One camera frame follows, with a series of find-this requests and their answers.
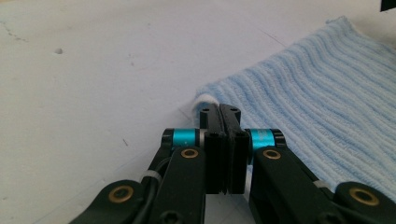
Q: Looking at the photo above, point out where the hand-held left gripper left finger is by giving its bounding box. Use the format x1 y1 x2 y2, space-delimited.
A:
161 103 227 196

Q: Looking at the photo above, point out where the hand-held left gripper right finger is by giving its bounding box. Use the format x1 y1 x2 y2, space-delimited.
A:
219 104 287 196

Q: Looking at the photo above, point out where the light blue striped towel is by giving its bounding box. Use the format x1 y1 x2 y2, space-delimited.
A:
191 15 396 201

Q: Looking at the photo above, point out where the white grid foam mat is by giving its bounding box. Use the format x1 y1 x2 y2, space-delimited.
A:
0 0 396 224

